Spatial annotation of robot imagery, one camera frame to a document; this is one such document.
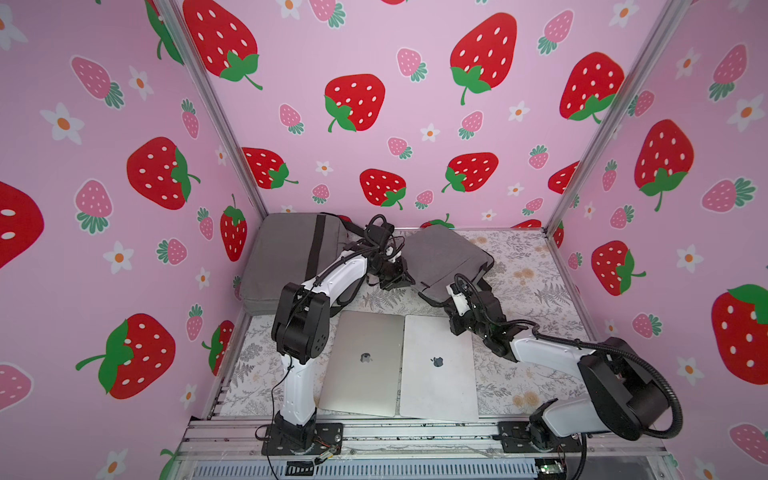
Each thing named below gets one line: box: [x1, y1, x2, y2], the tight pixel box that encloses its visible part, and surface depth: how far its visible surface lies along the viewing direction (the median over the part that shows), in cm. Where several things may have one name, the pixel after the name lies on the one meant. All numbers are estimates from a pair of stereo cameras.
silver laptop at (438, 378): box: [400, 315, 480, 422], surface depth 85 cm
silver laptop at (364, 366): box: [318, 310, 404, 417], surface depth 88 cm
